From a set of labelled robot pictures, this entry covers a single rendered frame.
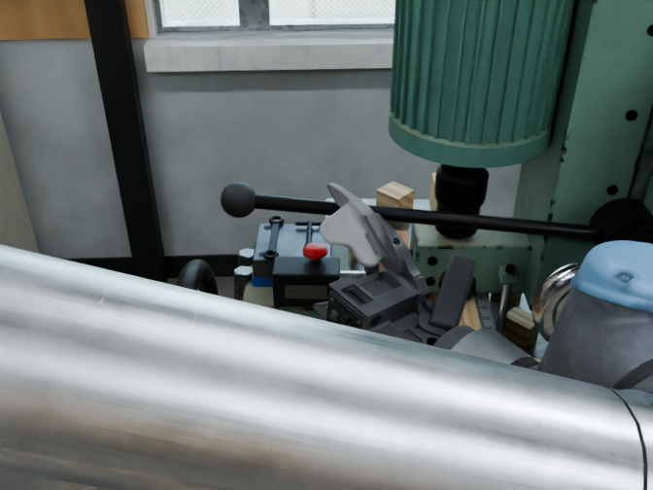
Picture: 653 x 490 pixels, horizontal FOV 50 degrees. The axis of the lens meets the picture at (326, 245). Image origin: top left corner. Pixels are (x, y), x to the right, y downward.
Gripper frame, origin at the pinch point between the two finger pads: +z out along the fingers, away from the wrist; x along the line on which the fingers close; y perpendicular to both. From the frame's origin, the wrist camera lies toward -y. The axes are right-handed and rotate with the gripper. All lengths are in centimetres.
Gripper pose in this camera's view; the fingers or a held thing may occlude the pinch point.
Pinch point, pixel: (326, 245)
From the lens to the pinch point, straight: 72.6
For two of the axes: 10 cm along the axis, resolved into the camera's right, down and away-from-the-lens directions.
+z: -6.2, -4.9, 6.1
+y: -7.7, 2.9, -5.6
